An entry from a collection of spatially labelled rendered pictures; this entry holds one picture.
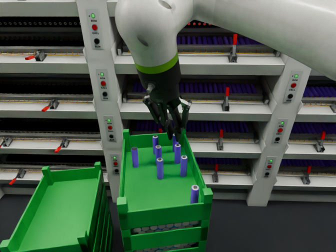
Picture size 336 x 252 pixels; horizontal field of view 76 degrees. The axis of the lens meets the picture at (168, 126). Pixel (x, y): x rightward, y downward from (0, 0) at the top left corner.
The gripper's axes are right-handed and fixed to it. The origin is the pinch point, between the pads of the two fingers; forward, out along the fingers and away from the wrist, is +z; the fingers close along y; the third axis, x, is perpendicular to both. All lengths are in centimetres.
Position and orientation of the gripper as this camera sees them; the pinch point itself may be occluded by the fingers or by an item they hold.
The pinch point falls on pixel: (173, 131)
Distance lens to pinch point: 65.8
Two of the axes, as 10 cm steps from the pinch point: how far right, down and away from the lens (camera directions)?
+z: 1.6, 5.9, 7.9
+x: 3.4, -7.8, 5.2
